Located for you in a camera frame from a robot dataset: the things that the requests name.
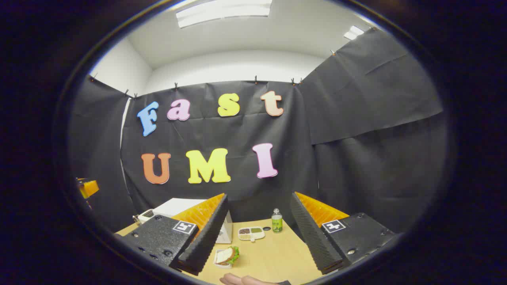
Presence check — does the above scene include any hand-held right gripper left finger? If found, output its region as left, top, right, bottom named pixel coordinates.
left=114, top=193, right=230, bottom=276

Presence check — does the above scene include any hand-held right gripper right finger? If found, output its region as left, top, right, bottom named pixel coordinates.
left=290, top=192, right=397, bottom=275

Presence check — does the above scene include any sandwich with lettuce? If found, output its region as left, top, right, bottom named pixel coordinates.
left=216, top=246, right=240, bottom=265

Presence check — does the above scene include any white microwave oven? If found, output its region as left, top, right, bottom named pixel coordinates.
left=152, top=198, right=233, bottom=244

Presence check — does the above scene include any green drink bottle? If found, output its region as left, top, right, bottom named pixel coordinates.
left=271, top=209, right=283, bottom=234

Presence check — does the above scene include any white divided grain dish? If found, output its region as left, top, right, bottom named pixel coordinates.
left=238, top=226, right=265, bottom=242

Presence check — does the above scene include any black backdrop cloth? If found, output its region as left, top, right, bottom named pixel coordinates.
left=67, top=28, right=450, bottom=234

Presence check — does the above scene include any small ceiling light panel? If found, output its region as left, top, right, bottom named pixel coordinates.
left=343, top=25, right=365, bottom=41

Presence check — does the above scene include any large ceiling light panel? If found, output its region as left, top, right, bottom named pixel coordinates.
left=175, top=0, right=273, bottom=29

